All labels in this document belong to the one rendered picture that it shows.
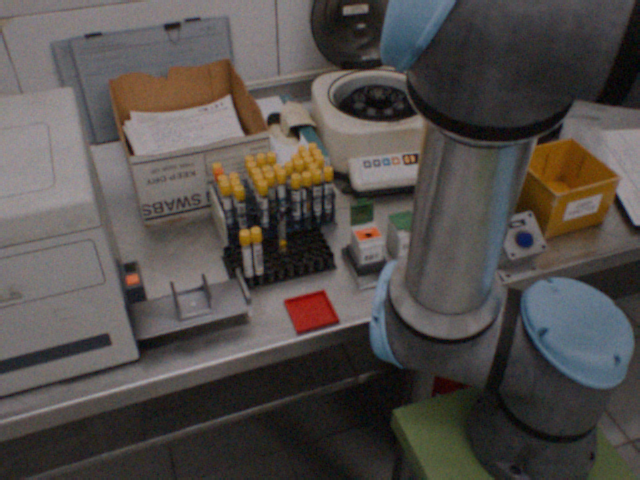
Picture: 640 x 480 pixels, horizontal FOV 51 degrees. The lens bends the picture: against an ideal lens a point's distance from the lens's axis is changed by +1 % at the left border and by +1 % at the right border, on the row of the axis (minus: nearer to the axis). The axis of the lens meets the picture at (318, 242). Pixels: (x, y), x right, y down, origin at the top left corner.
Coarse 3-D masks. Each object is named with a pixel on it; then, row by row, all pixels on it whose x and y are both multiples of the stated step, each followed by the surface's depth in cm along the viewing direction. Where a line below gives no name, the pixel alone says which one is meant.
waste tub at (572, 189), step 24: (552, 144) 120; (576, 144) 120; (528, 168) 114; (552, 168) 124; (576, 168) 121; (600, 168) 116; (528, 192) 115; (552, 192) 109; (576, 192) 110; (600, 192) 112; (552, 216) 112; (576, 216) 114; (600, 216) 117
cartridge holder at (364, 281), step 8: (344, 248) 111; (344, 256) 111; (352, 256) 107; (384, 256) 107; (352, 264) 108; (368, 264) 105; (376, 264) 106; (384, 264) 107; (352, 272) 108; (360, 272) 106; (368, 272) 107; (376, 272) 107; (360, 280) 106; (368, 280) 106; (376, 280) 106; (360, 288) 106
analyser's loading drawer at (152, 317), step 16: (240, 272) 101; (192, 288) 100; (208, 288) 97; (224, 288) 101; (240, 288) 101; (144, 304) 99; (160, 304) 99; (176, 304) 94; (208, 304) 98; (224, 304) 99; (240, 304) 99; (144, 320) 96; (160, 320) 96; (176, 320) 96; (192, 320) 96; (208, 320) 97; (144, 336) 94
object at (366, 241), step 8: (368, 224) 106; (352, 232) 106; (360, 232) 105; (368, 232) 105; (376, 232) 105; (352, 240) 107; (360, 240) 104; (368, 240) 104; (376, 240) 104; (352, 248) 108; (360, 248) 103; (368, 248) 104; (376, 248) 104; (360, 256) 104; (368, 256) 105; (376, 256) 105; (360, 264) 105
